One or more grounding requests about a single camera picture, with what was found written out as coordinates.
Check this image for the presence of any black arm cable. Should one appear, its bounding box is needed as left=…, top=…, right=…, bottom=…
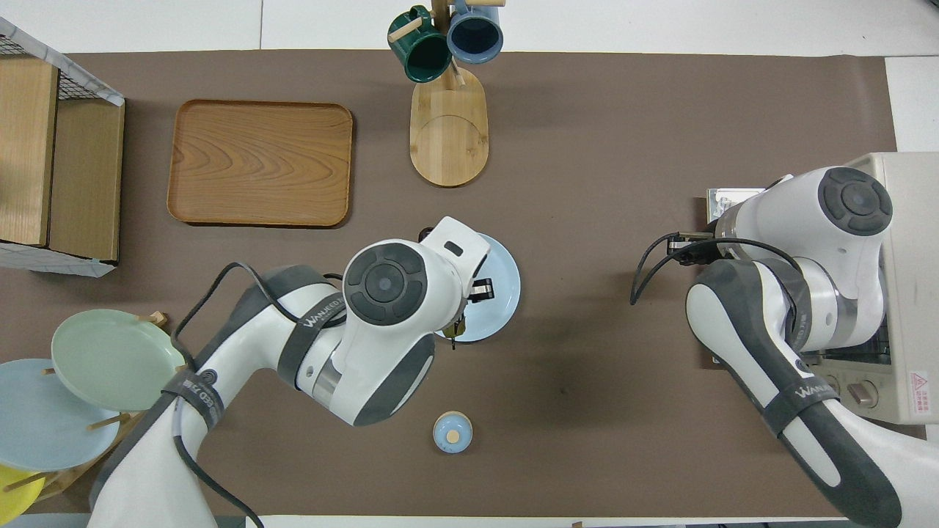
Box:
left=629, top=233, right=802, bottom=306
left=172, top=260, right=266, bottom=528

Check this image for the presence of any yellow plate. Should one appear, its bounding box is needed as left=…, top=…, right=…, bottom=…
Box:
left=0, top=463, right=46, bottom=525

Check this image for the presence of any brown table mat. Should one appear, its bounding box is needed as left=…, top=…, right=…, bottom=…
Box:
left=0, top=50, right=929, bottom=518

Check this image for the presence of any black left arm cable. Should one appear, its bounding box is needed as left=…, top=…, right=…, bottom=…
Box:
left=172, top=260, right=266, bottom=528

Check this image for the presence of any black wire basket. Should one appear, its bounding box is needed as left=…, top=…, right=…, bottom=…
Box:
left=0, top=33, right=78, bottom=101

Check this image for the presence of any cream toaster oven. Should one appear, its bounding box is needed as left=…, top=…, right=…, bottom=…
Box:
left=803, top=152, right=939, bottom=426

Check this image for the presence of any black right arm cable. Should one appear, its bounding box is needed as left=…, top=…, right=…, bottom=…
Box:
left=629, top=233, right=802, bottom=306

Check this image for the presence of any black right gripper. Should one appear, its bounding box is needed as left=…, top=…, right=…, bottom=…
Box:
left=666, top=231, right=723, bottom=266

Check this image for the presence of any wooden serving tray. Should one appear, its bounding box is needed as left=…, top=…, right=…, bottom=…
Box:
left=167, top=99, right=354, bottom=228

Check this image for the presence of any blue ceramic mug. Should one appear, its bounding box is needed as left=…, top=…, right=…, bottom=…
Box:
left=446, top=0, right=505, bottom=65

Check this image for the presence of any wooden plate rack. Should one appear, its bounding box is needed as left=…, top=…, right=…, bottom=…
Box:
left=0, top=312, right=169, bottom=499

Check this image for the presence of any light blue racked plate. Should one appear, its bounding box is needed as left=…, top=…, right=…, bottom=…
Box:
left=0, top=358, right=122, bottom=472

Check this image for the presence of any pale green plate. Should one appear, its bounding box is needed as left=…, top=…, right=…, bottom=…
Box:
left=51, top=309, right=188, bottom=412

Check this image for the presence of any dark green ceramic mug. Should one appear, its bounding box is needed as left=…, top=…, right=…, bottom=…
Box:
left=387, top=6, right=453, bottom=83

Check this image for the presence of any wooden wire shelf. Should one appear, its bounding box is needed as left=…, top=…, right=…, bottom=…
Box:
left=0, top=16, right=125, bottom=278

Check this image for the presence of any wooden mug tree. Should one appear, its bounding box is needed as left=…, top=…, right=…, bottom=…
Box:
left=387, top=0, right=507, bottom=188

